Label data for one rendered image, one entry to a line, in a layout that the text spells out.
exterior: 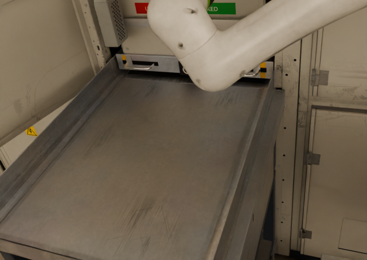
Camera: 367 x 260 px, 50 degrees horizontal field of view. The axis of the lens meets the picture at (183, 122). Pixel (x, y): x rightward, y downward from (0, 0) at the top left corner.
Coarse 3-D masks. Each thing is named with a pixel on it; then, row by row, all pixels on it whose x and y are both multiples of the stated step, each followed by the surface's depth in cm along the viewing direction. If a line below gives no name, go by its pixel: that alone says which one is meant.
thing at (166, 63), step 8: (120, 56) 135; (136, 56) 133; (144, 56) 132; (152, 56) 131; (160, 56) 130; (168, 56) 129; (120, 64) 137; (136, 64) 135; (144, 64) 134; (160, 64) 132; (168, 64) 130; (176, 64) 129; (272, 64) 118; (176, 72) 131; (248, 72) 122; (264, 72) 120; (272, 72) 119
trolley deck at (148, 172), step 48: (144, 96) 126; (192, 96) 122; (240, 96) 119; (96, 144) 109; (144, 144) 106; (192, 144) 104; (240, 144) 101; (48, 192) 96; (96, 192) 94; (144, 192) 92; (192, 192) 90; (0, 240) 87; (48, 240) 85; (96, 240) 83; (144, 240) 81; (192, 240) 80; (240, 240) 78
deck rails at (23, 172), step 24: (96, 96) 128; (264, 96) 116; (72, 120) 117; (264, 120) 107; (48, 144) 108; (24, 168) 100; (240, 168) 94; (0, 192) 94; (24, 192) 97; (240, 192) 85; (0, 216) 92; (216, 240) 79
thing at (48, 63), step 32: (0, 0) 104; (32, 0) 114; (64, 0) 122; (0, 32) 108; (32, 32) 116; (64, 32) 126; (0, 64) 111; (32, 64) 119; (64, 64) 129; (96, 64) 136; (0, 96) 114; (32, 96) 122; (64, 96) 133; (0, 128) 116
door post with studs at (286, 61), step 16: (288, 48) 110; (288, 64) 113; (288, 80) 116; (288, 96) 119; (288, 112) 123; (288, 128) 127; (288, 144) 130; (288, 160) 135; (288, 176) 139; (288, 192) 144; (288, 208) 149; (288, 224) 155; (288, 240) 161
